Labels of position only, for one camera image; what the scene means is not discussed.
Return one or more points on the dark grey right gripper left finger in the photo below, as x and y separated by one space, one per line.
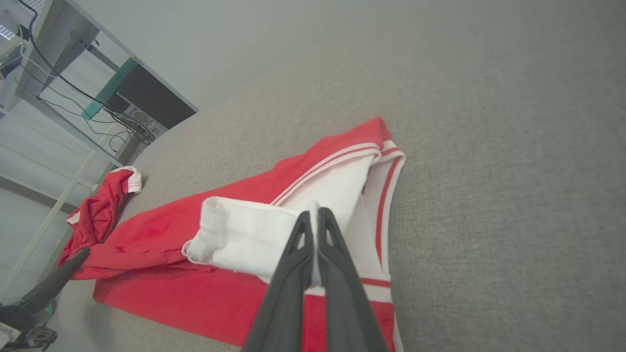
283 303

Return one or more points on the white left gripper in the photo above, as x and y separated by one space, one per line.
19 327

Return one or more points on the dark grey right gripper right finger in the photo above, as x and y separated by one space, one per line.
347 303

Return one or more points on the red shorts with white stripe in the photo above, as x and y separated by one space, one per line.
100 210

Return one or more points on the red shirt with white sleeves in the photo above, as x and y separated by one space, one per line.
195 293

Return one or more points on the black computer tower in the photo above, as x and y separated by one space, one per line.
146 98

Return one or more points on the grey desk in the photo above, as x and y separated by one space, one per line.
63 29

